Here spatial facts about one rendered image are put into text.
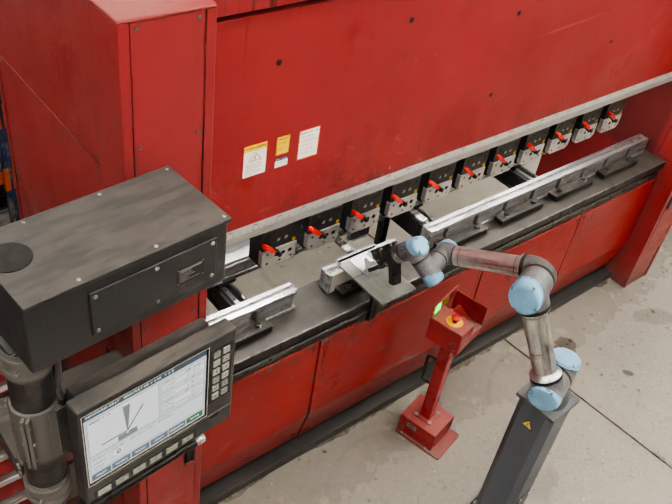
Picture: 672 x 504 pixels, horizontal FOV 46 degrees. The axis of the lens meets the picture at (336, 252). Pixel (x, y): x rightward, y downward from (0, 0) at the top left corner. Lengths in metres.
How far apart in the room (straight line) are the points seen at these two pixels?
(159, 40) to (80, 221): 0.44
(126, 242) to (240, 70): 0.77
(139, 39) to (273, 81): 0.66
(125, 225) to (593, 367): 3.28
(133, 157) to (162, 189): 0.14
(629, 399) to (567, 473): 0.67
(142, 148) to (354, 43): 0.86
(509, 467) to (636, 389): 1.32
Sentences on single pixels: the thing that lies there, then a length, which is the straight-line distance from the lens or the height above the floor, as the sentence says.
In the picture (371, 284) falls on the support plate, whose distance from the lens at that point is 3.11.
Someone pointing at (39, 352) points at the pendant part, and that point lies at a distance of 1.72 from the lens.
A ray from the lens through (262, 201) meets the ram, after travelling 2.64.
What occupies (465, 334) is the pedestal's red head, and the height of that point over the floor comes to 0.77.
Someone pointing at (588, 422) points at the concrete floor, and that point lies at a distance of 4.31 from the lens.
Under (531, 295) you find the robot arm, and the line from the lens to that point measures 2.72.
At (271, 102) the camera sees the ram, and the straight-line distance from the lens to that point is 2.43.
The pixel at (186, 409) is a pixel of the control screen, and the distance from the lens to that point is 2.13.
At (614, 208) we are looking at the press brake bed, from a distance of 4.58.
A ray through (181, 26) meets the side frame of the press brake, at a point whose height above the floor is 2.26.
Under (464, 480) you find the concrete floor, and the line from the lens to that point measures 3.86.
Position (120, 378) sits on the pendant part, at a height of 1.60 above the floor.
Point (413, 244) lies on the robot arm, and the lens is 2.86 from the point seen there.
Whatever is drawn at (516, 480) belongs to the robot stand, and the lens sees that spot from 3.49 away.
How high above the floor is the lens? 3.05
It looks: 39 degrees down
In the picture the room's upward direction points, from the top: 10 degrees clockwise
